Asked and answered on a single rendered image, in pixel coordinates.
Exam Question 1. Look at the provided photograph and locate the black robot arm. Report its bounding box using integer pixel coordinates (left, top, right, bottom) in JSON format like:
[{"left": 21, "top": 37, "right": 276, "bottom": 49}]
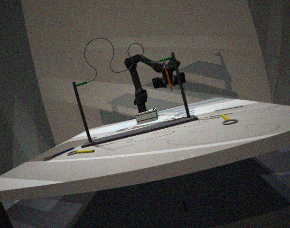
[{"left": 124, "top": 54, "right": 175, "bottom": 113}]

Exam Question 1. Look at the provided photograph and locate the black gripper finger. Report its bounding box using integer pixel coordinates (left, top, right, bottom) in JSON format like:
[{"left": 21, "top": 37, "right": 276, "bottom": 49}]
[
  {"left": 159, "top": 78, "right": 167, "bottom": 87},
  {"left": 172, "top": 75, "right": 179, "bottom": 86}
]

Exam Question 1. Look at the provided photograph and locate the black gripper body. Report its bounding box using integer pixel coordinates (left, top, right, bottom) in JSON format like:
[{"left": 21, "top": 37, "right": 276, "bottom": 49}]
[{"left": 152, "top": 72, "right": 186, "bottom": 89}]

